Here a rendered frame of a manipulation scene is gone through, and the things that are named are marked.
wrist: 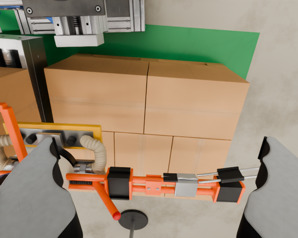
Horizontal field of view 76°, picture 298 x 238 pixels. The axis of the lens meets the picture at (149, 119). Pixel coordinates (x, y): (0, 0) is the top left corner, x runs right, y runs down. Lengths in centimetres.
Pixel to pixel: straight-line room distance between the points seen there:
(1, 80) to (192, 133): 108
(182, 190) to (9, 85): 93
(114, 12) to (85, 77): 50
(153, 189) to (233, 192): 25
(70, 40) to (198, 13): 116
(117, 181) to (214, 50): 136
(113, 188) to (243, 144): 171
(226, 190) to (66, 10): 70
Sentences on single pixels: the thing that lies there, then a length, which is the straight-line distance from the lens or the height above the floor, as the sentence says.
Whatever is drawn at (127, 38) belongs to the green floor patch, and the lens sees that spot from 165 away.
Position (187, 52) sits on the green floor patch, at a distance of 167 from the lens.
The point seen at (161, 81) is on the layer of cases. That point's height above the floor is 54.
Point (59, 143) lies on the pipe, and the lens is 73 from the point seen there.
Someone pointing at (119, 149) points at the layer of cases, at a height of 54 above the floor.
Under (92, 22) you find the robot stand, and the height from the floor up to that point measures 98.
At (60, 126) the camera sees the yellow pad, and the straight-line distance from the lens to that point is 73.
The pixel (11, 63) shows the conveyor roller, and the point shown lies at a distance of 138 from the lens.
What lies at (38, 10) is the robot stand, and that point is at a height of 104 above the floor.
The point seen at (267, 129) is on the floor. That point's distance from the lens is 219.
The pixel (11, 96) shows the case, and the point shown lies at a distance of 117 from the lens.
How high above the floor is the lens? 163
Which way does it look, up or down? 62 degrees down
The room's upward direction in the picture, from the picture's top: 176 degrees counter-clockwise
